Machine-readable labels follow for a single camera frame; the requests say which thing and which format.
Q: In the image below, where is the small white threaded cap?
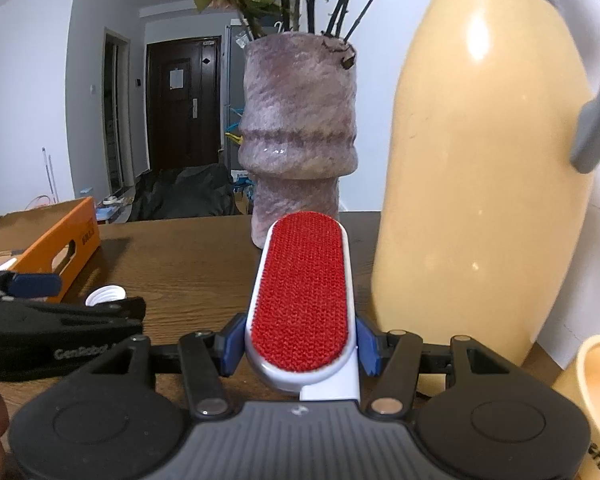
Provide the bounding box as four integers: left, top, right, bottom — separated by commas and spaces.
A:
85, 285, 127, 308

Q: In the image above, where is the grey interior door frame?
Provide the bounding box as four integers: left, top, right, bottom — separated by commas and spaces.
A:
104, 27, 133, 193

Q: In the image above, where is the dark brown entrance door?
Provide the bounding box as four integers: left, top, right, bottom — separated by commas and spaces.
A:
146, 36, 222, 171

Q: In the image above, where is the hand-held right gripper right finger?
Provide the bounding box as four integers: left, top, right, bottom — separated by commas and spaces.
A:
356, 317, 531, 422

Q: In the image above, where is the mottled purple ceramic vase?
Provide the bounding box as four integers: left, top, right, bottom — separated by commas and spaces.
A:
237, 31, 358, 251

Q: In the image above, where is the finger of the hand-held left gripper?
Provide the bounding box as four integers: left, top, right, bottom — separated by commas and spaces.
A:
0, 271, 63, 306
30, 297, 147, 328

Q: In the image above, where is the yellow bear mug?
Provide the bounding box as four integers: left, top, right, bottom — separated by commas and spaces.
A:
550, 334, 600, 480

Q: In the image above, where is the red cardboard box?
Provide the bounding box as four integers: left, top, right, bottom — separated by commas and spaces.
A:
0, 196, 102, 303

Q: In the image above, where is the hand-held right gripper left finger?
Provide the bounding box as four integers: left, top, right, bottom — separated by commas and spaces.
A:
75, 313, 246, 422

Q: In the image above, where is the yellow thermos jug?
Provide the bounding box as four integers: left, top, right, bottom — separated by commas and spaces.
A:
370, 0, 600, 368

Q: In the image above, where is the black bag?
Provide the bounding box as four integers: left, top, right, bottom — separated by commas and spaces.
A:
128, 162, 238, 222

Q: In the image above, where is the red and white lint brush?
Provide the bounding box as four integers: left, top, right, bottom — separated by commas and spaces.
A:
245, 211, 362, 403

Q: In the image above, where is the grey refrigerator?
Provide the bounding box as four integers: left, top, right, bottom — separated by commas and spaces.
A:
221, 20, 248, 161

